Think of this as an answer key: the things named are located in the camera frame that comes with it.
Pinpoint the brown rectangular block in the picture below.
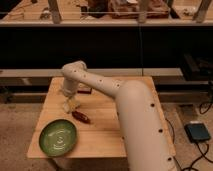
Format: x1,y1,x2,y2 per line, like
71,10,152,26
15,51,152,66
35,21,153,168
77,84,92,94

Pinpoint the green plate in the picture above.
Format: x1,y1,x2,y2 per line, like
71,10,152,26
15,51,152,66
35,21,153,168
39,119,77,157

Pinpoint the white sponge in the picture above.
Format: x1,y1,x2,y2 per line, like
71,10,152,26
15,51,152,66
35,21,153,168
62,98,80,113

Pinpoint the wooden shelf with clutter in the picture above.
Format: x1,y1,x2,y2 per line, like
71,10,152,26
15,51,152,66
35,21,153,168
0,0,213,27

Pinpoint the black cable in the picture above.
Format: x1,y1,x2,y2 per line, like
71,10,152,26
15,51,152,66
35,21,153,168
165,96,213,171

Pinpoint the wooden table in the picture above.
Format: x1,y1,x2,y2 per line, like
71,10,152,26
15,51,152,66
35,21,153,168
26,76,177,159

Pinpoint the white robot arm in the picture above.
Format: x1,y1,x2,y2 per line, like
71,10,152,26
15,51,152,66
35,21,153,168
61,61,177,171

